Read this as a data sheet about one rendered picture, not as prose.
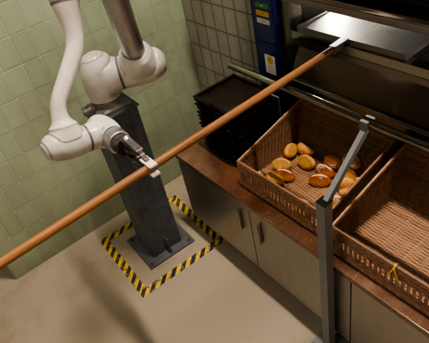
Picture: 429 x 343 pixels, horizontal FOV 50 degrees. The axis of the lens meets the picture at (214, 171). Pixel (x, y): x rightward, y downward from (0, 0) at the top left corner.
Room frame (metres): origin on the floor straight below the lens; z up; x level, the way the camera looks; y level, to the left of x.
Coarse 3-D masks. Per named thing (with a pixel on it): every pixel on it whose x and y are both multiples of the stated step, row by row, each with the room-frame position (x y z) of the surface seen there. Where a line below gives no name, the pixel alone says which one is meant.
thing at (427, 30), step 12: (288, 0) 1.80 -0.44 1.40; (300, 0) 1.74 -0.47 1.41; (348, 0) 1.66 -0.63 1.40; (360, 0) 1.64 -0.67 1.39; (372, 0) 1.63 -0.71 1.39; (384, 0) 1.61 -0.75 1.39; (336, 12) 1.59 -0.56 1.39; (348, 12) 1.54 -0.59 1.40; (360, 12) 1.50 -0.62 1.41; (408, 12) 1.44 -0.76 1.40; (420, 12) 1.43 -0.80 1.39; (384, 24) 1.41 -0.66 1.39; (396, 24) 1.37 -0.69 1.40; (408, 24) 1.34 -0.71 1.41
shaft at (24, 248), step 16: (304, 64) 1.61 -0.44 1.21; (288, 80) 1.54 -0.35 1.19; (256, 96) 1.46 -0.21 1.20; (240, 112) 1.41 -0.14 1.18; (208, 128) 1.34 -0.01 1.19; (192, 144) 1.29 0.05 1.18; (160, 160) 1.23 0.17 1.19; (128, 176) 1.18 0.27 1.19; (112, 192) 1.13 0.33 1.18; (80, 208) 1.08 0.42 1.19; (64, 224) 1.04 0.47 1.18; (32, 240) 0.99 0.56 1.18; (16, 256) 0.96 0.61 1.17
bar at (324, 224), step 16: (272, 80) 1.60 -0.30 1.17; (304, 96) 1.44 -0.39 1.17; (336, 112) 1.31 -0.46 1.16; (352, 112) 1.27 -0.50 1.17; (368, 128) 1.19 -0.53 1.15; (384, 128) 1.15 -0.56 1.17; (352, 144) 1.19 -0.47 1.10; (416, 144) 1.05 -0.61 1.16; (352, 160) 1.17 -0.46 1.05; (336, 176) 1.15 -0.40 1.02; (320, 208) 1.10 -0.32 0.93; (320, 224) 1.10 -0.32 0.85; (320, 240) 1.10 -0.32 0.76; (320, 256) 1.10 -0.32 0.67; (320, 272) 1.11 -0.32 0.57; (320, 288) 1.11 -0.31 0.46; (320, 336) 1.16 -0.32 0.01; (336, 336) 1.14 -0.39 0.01
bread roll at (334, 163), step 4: (328, 156) 1.69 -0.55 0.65; (332, 156) 1.68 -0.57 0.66; (324, 160) 1.69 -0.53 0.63; (328, 160) 1.66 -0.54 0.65; (332, 160) 1.65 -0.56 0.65; (336, 160) 1.65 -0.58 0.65; (328, 164) 1.65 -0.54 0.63; (332, 164) 1.64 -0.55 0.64; (336, 164) 1.63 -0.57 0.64; (340, 164) 1.63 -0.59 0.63; (332, 168) 1.63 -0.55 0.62; (336, 168) 1.63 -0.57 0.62
